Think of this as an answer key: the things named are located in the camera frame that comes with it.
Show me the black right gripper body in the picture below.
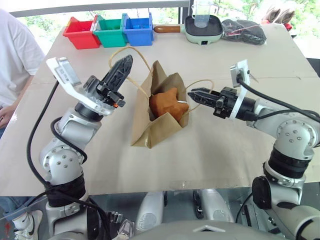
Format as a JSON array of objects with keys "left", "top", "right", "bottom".
[{"left": 212, "top": 86, "right": 238, "bottom": 119}]

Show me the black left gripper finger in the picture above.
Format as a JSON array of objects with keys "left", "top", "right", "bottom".
[
  {"left": 101, "top": 54, "right": 133, "bottom": 87},
  {"left": 109, "top": 57, "right": 134, "bottom": 94}
]

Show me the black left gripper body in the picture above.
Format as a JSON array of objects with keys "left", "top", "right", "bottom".
[{"left": 82, "top": 74, "right": 127, "bottom": 109}]

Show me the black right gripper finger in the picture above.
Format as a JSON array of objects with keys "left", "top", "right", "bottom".
[
  {"left": 190, "top": 87, "right": 223, "bottom": 98},
  {"left": 187, "top": 92, "right": 219, "bottom": 109}
]

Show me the brown paper bag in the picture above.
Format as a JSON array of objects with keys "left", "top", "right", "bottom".
[{"left": 108, "top": 46, "right": 215, "bottom": 150}]

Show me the green plastic bin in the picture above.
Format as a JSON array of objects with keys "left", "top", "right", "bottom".
[{"left": 93, "top": 14, "right": 128, "bottom": 49}]

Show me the blue plastic bin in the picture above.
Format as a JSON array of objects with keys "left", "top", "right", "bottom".
[{"left": 121, "top": 12, "right": 155, "bottom": 47}]

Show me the red plastic bin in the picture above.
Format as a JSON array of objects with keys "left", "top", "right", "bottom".
[{"left": 62, "top": 16, "right": 102, "bottom": 50}]

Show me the grey metal railing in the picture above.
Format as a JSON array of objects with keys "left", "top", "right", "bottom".
[{"left": 8, "top": 0, "right": 191, "bottom": 18}]

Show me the pale green electric frying pan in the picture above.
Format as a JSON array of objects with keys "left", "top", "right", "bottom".
[{"left": 152, "top": 14, "right": 225, "bottom": 46}]

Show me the black item in plastic wrap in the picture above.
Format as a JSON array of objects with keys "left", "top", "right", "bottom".
[{"left": 221, "top": 18, "right": 268, "bottom": 46}]

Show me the clear plastic measuring cup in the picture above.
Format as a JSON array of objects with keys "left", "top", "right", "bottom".
[{"left": 191, "top": 0, "right": 213, "bottom": 29}]

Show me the person in white shirt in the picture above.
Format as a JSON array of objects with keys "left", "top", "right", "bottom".
[{"left": 0, "top": 8, "right": 46, "bottom": 137}]

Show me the silver right robot leg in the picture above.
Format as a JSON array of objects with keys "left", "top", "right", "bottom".
[{"left": 193, "top": 188, "right": 235, "bottom": 225}]

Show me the silver robot leg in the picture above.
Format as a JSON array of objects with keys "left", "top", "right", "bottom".
[
  {"left": 134, "top": 191, "right": 166, "bottom": 232},
  {"left": 193, "top": 188, "right": 235, "bottom": 225}
]

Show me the silver left robot leg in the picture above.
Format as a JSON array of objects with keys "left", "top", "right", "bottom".
[{"left": 134, "top": 191, "right": 166, "bottom": 232}]

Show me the silver robot torso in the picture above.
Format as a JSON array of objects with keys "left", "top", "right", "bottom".
[{"left": 129, "top": 219, "right": 288, "bottom": 240}]

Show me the white sneaker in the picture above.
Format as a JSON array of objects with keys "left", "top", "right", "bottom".
[{"left": 12, "top": 209, "right": 44, "bottom": 240}]

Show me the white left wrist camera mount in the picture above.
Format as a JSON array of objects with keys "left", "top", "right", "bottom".
[{"left": 45, "top": 56, "right": 116, "bottom": 116}]

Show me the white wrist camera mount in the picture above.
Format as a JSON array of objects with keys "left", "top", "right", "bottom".
[
  {"left": 229, "top": 59, "right": 252, "bottom": 120},
  {"left": 45, "top": 56, "right": 116, "bottom": 116}
]

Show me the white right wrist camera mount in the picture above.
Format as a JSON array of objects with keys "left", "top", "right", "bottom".
[{"left": 229, "top": 59, "right": 252, "bottom": 120}]

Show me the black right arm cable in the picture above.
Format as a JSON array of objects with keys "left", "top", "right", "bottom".
[{"left": 236, "top": 74, "right": 320, "bottom": 123}]

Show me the thin black cable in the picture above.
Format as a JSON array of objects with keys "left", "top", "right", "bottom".
[{"left": 234, "top": 191, "right": 254, "bottom": 224}]

